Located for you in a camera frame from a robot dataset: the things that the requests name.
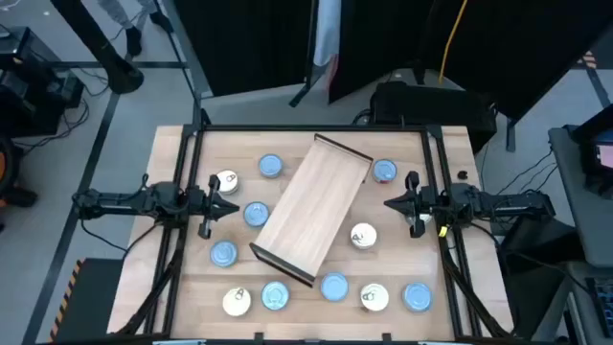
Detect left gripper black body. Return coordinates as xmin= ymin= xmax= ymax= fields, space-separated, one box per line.
xmin=189 ymin=174 xmax=226 ymax=240

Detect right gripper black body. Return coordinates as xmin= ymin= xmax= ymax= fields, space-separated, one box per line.
xmin=404 ymin=171 xmax=435 ymax=240

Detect teal skipjack tuna can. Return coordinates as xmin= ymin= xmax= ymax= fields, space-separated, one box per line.
xmin=242 ymin=200 xmax=271 ymax=228

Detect red-sided silver-lid tuna can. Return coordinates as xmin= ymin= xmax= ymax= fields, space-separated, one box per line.
xmin=372 ymin=158 xmax=398 ymax=184

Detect Bumble Bee light tuna can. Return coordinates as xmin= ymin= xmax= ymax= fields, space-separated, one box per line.
xmin=401 ymin=282 xmax=434 ymax=313
xmin=209 ymin=239 xmax=239 ymax=268
xmin=258 ymin=152 xmax=284 ymax=179
xmin=319 ymin=271 xmax=350 ymax=303

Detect white-lid can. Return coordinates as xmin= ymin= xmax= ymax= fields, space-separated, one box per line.
xmin=221 ymin=287 xmax=252 ymax=318

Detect red label white tuna can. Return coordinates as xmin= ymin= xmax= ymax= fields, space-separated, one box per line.
xmin=261 ymin=280 xmax=291 ymax=311

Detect wooden shelf black metal legs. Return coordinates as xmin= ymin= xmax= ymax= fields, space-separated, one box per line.
xmin=248 ymin=132 xmax=375 ymax=289

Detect black equipment case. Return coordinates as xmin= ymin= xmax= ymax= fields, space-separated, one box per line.
xmin=369 ymin=80 xmax=499 ymax=155

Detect black chair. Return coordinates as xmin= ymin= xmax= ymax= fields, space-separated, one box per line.
xmin=497 ymin=224 xmax=583 ymax=336

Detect black hazard-striped floor plate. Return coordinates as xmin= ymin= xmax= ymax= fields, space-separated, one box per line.
xmin=47 ymin=257 xmax=125 ymax=344

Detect black pole with round base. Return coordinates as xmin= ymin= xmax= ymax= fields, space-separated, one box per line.
xmin=50 ymin=0 xmax=146 ymax=95

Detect black curtain panel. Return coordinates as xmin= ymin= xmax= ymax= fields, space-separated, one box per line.
xmin=328 ymin=0 xmax=613 ymax=122
xmin=172 ymin=0 xmax=318 ymax=98

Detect grey desk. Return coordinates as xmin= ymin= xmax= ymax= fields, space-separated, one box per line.
xmin=547 ymin=124 xmax=613 ymax=269

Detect person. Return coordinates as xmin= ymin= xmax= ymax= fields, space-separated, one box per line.
xmin=98 ymin=0 xmax=174 ymax=58

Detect white tarp strip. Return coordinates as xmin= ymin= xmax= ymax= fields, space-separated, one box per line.
xmin=311 ymin=0 xmax=343 ymax=82

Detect black monitor pink screen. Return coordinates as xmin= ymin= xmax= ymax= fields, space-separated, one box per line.
xmin=569 ymin=103 xmax=613 ymax=200

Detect orange black machine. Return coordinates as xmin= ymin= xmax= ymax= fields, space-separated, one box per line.
xmin=0 ymin=133 xmax=39 ymax=210

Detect black keyboard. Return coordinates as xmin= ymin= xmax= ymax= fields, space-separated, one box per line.
xmin=584 ymin=275 xmax=613 ymax=339

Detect black equipment rack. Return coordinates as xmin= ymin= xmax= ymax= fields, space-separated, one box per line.
xmin=0 ymin=26 xmax=86 ymax=139

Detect black aluminium rig frame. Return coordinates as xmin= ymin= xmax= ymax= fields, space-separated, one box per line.
xmin=114 ymin=123 xmax=516 ymax=345

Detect yellow hanging cable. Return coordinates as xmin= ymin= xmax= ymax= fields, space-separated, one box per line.
xmin=437 ymin=0 xmax=469 ymax=87

